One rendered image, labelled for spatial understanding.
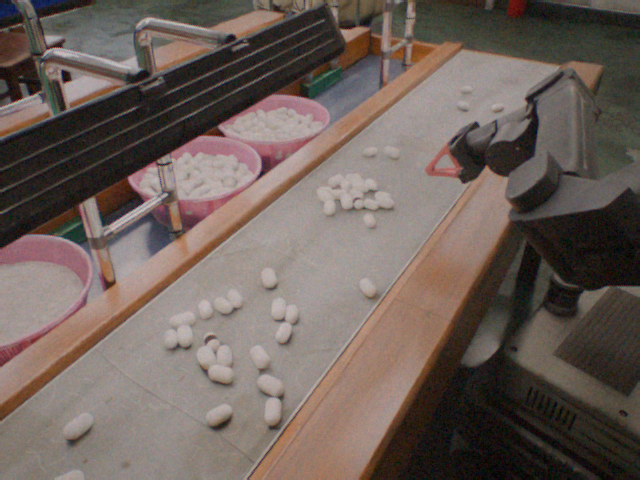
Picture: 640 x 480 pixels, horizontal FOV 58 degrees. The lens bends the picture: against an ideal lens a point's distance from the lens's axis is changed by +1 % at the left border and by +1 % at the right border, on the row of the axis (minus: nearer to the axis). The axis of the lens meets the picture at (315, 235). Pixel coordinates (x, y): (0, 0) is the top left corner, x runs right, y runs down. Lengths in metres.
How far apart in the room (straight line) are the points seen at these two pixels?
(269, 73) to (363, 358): 0.39
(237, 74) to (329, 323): 0.37
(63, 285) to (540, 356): 0.89
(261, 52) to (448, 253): 0.44
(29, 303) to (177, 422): 0.34
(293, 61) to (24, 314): 0.55
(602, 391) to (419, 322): 0.50
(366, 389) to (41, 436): 0.39
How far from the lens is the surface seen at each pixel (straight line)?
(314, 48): 0.86
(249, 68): 0.75
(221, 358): 0.78
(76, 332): 0.86
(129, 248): 1.14
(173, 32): 0.80
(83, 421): 0.76
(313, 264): 0.94
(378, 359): 0.76
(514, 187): 0.52
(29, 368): 0.83
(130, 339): 0.86
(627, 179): 0.46
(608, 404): 1.21
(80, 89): 1.67
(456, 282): 0.90
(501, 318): 2.01
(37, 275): 1.03
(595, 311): 1.38
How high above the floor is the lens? 1.33
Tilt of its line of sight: 36 degrees down
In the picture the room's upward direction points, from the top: straight up
